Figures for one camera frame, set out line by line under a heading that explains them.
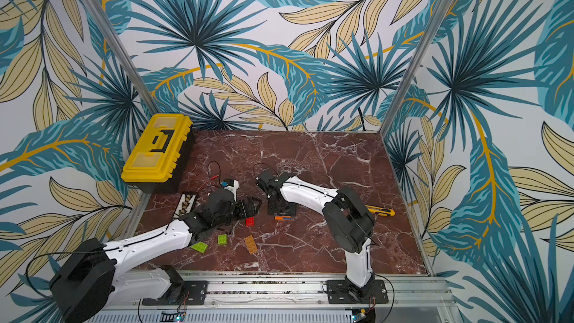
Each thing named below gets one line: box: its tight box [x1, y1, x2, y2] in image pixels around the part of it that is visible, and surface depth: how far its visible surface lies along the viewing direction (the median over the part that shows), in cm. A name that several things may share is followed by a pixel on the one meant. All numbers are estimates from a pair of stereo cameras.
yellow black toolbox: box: [121, 113, 194, 193], surface depth 92 cm
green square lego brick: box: [217, 234, 228, 245], surface depth 85 cm
